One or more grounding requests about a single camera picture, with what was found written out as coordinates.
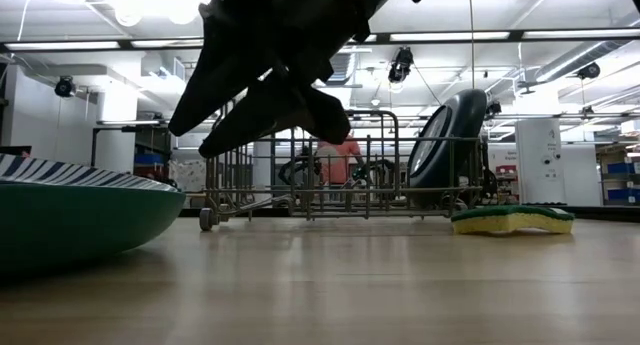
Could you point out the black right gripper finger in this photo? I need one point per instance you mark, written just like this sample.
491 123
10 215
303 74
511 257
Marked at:
220 80
260 120

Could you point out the blue and white striped plate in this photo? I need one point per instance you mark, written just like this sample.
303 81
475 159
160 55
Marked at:
75 172

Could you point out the dark plate with dashed rim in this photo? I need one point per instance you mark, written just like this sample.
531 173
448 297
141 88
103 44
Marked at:
462 120

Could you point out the white and black pillar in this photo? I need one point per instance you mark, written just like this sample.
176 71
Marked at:
261 165

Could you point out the person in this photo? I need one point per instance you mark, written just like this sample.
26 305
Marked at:
337 165

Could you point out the white patterned sheet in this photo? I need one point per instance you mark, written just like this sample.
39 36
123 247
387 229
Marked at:
187 177

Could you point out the blue storage bin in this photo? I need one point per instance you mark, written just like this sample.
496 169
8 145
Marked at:
148 160
624 194
624 168

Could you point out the red crate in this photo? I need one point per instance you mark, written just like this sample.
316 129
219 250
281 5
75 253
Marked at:
150 172

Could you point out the large green bowl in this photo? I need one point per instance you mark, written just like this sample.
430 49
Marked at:
75 225

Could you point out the white column machine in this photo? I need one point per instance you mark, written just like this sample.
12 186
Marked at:
540 160

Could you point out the green and yellow sponge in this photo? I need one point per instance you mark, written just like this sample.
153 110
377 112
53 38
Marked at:
510 224

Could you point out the ribbed silver duct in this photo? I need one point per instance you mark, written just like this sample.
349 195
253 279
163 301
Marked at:
345 70

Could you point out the black overhead frame bar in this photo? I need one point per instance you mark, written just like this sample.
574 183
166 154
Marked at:
515 35

